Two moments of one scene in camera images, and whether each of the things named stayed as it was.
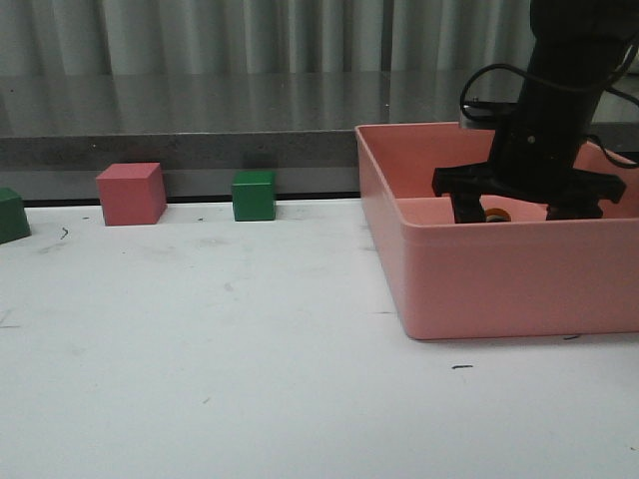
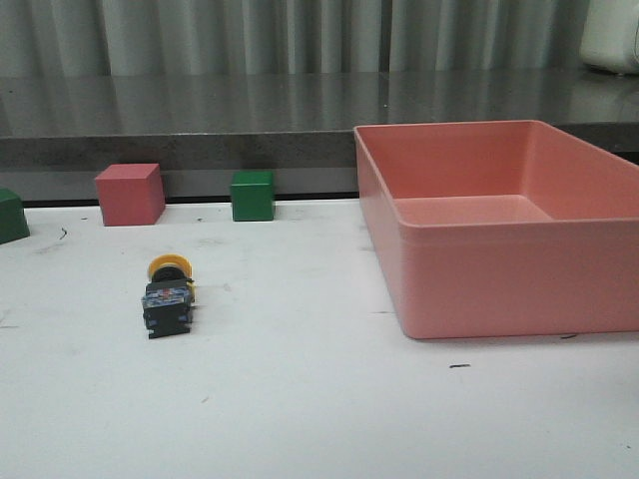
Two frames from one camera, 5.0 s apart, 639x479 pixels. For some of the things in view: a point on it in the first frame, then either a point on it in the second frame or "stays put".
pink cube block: (132, 194) stays put
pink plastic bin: (575, 272) stays put
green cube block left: (14, 224) stays put
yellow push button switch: (495, 215) → (169, 296)
